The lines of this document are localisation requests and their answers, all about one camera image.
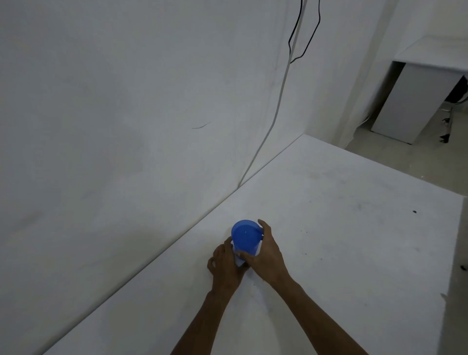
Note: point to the person's right forearm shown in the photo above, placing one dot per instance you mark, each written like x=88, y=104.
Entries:
x=318, y=318

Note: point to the person's left hand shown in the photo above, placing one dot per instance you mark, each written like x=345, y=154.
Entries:
x=225, y=270

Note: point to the blue plastic cup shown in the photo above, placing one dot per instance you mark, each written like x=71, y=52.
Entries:
x=245, y=236

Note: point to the person's left forearm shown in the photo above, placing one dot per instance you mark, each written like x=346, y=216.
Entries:
x=201, y=325

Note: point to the person's right hand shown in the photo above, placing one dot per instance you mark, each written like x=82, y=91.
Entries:
x=268, y=261

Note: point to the large white table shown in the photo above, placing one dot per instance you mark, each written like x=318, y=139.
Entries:
x=347, y=237

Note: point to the small white table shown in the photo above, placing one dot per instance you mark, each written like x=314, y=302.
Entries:
x=413, y=98

